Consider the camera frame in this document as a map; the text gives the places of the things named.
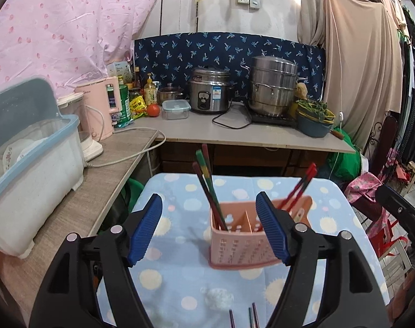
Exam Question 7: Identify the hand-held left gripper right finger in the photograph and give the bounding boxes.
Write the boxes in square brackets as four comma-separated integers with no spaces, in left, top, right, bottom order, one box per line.
[255,191,391,328]

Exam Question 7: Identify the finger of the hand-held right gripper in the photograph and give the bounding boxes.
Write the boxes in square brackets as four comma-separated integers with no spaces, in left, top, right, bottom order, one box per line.
[376,184,415,236]

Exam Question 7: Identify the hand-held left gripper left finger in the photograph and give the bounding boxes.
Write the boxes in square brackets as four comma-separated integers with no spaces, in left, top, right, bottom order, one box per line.
[29,193,163,328]

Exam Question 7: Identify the pink perforated utensil holder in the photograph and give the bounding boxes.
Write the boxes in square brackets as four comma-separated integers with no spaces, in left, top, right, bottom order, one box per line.
[207,195,314,270]

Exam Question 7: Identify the red chopstick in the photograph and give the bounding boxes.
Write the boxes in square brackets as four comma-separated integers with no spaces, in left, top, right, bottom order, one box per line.
[279,163,318,210]
[285,171,314,212]

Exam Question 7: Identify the green plastic stool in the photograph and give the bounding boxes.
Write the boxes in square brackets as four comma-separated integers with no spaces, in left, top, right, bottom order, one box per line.
[120,178,147,212]

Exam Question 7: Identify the red bag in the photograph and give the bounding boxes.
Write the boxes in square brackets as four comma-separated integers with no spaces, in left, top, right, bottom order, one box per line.
[368,219,410,257]

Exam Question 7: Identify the light blue dotted tablecloth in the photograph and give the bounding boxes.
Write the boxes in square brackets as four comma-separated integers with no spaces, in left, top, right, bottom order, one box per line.
[96,172,391,328]

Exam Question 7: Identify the small wooden stool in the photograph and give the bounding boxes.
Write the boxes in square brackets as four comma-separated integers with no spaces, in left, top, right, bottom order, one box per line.
[404,160,415,185]

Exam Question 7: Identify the pink floral cloth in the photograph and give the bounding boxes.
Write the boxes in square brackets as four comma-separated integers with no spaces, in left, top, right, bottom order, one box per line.
[344,172,386,209]

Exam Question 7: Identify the brown wooden cabinet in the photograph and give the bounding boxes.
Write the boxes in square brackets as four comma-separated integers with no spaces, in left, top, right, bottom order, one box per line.
[160,142,328,178]

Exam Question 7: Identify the green plastic bag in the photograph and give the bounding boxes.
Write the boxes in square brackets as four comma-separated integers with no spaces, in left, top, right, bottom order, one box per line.
[327,128,363,185]

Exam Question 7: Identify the wood-grain counter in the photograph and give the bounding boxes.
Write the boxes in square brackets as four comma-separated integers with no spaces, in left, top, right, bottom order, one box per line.
[0,128,158,315]

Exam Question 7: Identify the dark metal chair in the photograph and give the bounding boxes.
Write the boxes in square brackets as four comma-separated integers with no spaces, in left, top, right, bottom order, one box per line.
[363,114,399,185]

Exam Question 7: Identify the white small appliance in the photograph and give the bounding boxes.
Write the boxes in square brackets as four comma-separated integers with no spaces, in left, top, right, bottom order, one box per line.
[56,92,104,162]

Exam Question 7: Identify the blue basin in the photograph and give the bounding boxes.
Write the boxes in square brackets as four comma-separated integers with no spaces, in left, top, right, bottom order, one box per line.
[296,109,333,138]

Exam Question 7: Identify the black induction cooktop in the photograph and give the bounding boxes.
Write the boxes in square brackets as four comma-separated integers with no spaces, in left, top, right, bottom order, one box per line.
[250,111,297,127]

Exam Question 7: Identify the grey board counter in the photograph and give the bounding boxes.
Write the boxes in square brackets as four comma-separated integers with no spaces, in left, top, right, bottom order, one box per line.
[136,109,356,154]

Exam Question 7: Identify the white dish drainer blue lid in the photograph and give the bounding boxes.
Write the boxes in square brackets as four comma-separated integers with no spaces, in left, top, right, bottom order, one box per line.
[0,77,86,258]

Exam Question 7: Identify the green canister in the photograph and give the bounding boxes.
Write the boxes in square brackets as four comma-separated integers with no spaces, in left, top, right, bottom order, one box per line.
[113,84,135,128]

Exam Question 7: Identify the clear food container blue lid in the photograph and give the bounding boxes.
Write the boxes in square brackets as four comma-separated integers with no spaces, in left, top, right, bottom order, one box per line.
[161,100,192,121]

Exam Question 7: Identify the yellow snack packet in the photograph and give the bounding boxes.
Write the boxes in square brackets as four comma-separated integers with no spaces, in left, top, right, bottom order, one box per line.
[129,96,148,120]

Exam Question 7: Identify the pink electric kettle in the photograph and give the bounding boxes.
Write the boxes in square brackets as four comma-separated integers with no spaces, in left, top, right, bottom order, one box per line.
[74,77,121,140]

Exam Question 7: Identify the green leafy vegetables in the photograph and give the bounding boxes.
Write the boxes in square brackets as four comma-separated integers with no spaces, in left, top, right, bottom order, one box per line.
[296,99,329,117]

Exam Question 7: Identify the yellow pump bottle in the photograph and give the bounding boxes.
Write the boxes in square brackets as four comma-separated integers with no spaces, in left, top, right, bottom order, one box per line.
[143,73,159,106]

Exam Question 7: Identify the small steel pot with lid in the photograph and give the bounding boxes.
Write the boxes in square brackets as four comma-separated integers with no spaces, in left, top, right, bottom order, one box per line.
[157,83,185,105]

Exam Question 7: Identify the hanging clothes row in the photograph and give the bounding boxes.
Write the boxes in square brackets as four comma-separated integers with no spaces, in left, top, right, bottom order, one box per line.
[395,0,415,185]

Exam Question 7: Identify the white bowl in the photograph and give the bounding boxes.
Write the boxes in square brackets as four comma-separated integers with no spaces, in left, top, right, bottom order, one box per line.
[16,138,49,163]

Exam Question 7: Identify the large steel steamer pot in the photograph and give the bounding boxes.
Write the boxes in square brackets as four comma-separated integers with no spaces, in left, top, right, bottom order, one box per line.
[241,55,299,117]

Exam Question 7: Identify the steel rice cooker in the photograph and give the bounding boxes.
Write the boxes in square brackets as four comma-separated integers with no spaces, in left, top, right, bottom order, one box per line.
[188,67,235,114]

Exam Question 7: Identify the white green carton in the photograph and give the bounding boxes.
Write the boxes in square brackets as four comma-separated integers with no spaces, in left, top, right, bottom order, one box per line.
[107,61,133,86]

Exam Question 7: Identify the floral white plate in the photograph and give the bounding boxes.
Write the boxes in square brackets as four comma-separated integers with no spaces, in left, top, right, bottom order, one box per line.
[0,145,18,181]

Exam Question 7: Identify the beige curtain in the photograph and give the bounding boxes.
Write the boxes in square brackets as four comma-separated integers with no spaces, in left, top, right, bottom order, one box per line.
[298,0,413,151]

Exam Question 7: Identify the navy leaf-print cloth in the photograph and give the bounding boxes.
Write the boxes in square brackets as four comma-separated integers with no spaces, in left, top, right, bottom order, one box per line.
[134,32,326,105]

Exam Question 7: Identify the pink dotted sheet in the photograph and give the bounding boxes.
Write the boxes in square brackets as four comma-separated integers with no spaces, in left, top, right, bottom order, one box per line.
[0,0,169,93]

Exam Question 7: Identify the white frame chair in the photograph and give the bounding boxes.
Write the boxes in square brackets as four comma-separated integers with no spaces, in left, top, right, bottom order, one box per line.
[382,242,413,288]

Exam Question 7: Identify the white power cable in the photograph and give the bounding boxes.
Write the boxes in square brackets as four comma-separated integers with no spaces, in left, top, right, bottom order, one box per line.
[85,127,167,169]

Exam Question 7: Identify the white cord with switch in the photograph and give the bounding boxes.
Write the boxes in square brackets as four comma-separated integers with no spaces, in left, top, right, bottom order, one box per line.
[325,0,345,124]

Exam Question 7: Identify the black power cord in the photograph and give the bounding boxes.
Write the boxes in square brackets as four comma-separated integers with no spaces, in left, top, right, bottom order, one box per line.
[212,104,252,130]

